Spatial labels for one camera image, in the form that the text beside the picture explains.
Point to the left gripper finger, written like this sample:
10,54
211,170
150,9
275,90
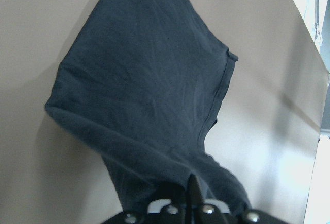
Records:
194,192

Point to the black printed t-shirt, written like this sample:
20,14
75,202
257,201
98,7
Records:
143,84

